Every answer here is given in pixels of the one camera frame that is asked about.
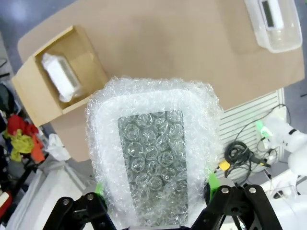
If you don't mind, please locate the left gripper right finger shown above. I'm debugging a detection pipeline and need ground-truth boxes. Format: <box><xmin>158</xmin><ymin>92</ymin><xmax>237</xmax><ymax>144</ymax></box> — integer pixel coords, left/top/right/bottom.
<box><xmin>191</xmin><ymin>171</ymin><xmax>284</xmax><ymax>230</ymax></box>

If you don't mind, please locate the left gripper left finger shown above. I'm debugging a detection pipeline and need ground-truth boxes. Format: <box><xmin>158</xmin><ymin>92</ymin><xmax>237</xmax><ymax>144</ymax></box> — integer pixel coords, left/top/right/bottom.
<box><xmin>43</xmin><ymin>181</ymin><xmax>116</xmax><ymax>230</ymax></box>

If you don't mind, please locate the short bubble-wrapped clock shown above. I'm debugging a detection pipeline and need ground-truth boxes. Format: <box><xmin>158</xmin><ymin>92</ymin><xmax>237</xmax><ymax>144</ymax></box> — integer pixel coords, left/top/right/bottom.
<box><xmin>85</xmin><ymin>75</ymin><xmax>225</xmax><ymax>228</ymax></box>

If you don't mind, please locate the long bubble-wrapped white clock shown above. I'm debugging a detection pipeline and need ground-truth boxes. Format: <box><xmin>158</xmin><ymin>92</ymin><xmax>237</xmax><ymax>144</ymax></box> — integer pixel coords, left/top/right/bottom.
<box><xmin>40</xmin><ymin>53</ymin><xmax>83</xmax><ymax>103</ymax></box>

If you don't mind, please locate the white unwrapped digital clock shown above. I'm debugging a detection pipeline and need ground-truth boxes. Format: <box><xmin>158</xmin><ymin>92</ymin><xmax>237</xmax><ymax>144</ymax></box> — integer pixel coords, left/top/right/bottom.
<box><xmin>258</xmin><ymin>0</ymin><xmax>285</xmax><ymax>31</ymax></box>

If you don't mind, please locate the white fabric cover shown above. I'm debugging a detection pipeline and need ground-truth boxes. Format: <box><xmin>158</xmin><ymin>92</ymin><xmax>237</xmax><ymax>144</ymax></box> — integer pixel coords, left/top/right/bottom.
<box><xmin>7</xmin><ymin>162</ymin><xmax>96</xmax><ymax>230</ymax></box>

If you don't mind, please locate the crumpled white cloth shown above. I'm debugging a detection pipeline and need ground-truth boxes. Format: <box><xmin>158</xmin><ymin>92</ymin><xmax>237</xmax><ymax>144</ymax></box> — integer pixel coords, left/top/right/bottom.
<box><xmin>45</xmin><ymin>133</ymin><xmax>71</xmax><ymax>161</ymax></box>

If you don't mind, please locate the orange garment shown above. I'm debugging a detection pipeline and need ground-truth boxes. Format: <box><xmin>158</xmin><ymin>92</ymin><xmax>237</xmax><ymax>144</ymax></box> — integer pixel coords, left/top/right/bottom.
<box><xmin>32</xmin><ymin>134</ymin><xmax>46</xmax><ymax>163</ymax></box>

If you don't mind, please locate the white slatted panel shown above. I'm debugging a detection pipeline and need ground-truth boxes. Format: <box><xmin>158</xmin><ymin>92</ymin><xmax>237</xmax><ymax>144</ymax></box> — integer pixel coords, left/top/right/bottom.
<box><xmin>219</xmin><ymin>88</ymin><xmax>286</xmax><ymax>178</ymax></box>

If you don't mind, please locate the red cloth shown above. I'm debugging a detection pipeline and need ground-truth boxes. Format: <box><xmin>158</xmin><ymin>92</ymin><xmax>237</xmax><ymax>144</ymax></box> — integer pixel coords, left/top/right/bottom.
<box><xmin>6</xmin><ymin>114</ymin><xmax>39</xmax><ymax>138</ymax></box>

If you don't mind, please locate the open brown cardboard box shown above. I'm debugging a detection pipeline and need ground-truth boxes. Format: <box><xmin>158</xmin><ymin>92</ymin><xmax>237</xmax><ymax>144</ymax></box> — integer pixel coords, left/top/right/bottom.
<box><xmin>11</xmin><ymin>25</ymin><xmax>108</xmax><ymax>127</ymax></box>

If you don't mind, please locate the clear plastic container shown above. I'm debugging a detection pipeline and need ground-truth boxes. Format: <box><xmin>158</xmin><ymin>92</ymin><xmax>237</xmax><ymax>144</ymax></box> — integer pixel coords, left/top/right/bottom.
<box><xmin>243</xmin><ymin>0</ymin><xmax>303</xmax><ymax>54</ymax></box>

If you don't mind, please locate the coiled black cable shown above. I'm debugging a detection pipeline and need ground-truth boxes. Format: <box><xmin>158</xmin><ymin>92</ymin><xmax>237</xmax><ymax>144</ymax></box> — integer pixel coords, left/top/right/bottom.
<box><xmin>224</xmin><ymin>103</ymin><xmax>286</xmax><ymax>179</ymax></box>

